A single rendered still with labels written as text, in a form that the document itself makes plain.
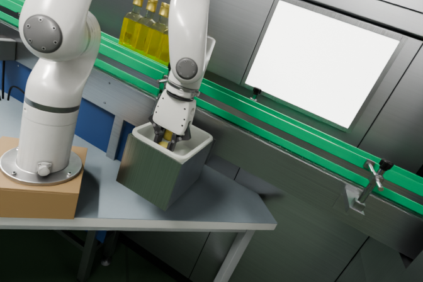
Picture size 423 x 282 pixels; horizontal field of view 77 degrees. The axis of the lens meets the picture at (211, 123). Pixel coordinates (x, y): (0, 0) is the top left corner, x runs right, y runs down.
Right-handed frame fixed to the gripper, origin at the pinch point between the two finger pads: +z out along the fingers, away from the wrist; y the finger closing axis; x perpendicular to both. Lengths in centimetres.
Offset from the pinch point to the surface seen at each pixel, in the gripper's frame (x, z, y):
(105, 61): -13.6, -9.8, 36.6
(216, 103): -22.7, -10.4, -3.8
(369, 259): -31, 20, -74
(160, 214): -0.9, 23.6, -5.7
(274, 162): -20.3, -1.7, -29.8
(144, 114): -11.3, 0.3, 15.0
